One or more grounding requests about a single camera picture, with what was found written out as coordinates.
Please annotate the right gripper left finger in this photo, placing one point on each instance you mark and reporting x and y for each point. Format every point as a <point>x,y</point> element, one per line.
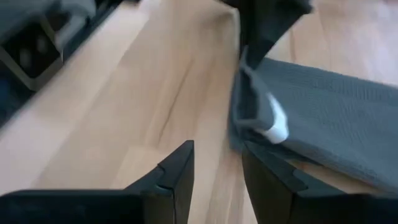
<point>93,208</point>

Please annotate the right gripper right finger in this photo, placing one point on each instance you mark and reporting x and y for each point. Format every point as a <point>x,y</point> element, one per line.
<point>311,211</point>

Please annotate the grey waffle-weave towel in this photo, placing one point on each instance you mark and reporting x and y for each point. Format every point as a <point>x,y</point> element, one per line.
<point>326,109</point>

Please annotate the grey metal box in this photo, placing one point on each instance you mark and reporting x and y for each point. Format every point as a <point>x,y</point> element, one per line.
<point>31,12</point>

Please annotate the black metal table frame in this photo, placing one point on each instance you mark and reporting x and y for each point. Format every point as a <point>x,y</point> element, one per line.
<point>82,39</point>

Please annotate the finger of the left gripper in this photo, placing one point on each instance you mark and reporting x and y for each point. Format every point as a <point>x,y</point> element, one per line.
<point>267,18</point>

